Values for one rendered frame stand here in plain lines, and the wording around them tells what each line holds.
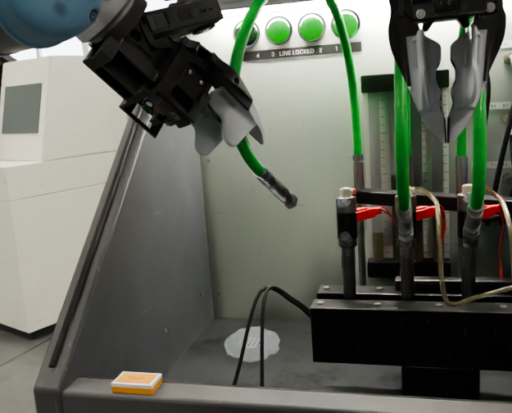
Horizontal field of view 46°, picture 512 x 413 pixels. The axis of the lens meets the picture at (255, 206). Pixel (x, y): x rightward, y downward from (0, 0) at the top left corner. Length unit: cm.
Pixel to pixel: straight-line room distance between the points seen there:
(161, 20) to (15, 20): 25
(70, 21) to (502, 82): 82
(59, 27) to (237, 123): 29
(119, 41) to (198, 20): 11
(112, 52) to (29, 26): 19
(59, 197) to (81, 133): 40
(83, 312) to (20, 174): 269
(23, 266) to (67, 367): 275
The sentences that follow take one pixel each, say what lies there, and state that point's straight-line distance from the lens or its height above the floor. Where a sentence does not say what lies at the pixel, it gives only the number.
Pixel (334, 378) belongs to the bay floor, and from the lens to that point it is 98.
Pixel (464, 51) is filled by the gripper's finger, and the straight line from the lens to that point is 53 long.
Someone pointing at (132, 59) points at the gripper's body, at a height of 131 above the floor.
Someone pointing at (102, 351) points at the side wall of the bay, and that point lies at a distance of 85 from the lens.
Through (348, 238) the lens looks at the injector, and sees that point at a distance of 82.
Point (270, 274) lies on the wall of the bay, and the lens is 119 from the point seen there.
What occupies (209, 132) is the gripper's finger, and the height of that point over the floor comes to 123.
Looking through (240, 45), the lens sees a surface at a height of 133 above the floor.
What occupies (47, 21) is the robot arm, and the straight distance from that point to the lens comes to 42.
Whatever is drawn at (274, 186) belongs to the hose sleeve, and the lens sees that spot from 76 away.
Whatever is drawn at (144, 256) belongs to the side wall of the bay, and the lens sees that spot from 95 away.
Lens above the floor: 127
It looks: 11 degrees down
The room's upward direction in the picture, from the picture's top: 4 degrees counter-clockwise
